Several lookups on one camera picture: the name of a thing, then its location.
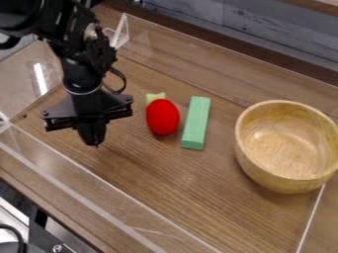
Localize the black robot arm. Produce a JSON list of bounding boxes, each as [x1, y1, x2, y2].
[[0, 0, 134, 146]]

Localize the clear acrylic corner bracket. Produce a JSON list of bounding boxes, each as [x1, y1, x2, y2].
[[103, 14, 130, 49]]

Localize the black metal table frame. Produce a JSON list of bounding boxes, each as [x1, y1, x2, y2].
[[30, 208, 87, 253]]

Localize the wooden bowl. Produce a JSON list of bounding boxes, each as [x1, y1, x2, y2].
[[235, 100, 338, 194]]

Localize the black cable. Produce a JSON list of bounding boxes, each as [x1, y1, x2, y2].
[[0, 224, 27, 253]]

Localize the red plush strawberry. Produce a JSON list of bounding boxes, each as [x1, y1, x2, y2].
[[146, 93, 181, 135]]

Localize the clear acrylic front barrier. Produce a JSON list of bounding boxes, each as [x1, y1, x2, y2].
[[0, 113, 221, 253]]

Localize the green foam block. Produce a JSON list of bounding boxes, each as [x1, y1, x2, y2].
[[181, 96, 211, 150]]

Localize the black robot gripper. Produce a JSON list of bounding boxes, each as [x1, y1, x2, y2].
[[42, 90, 134, 146]]

